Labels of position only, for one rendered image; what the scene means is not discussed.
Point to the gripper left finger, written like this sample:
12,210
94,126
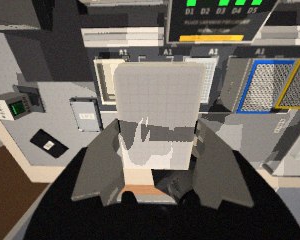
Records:
93,179

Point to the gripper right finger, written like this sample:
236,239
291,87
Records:
226,181

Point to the grey tip rack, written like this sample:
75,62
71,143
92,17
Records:
289,95

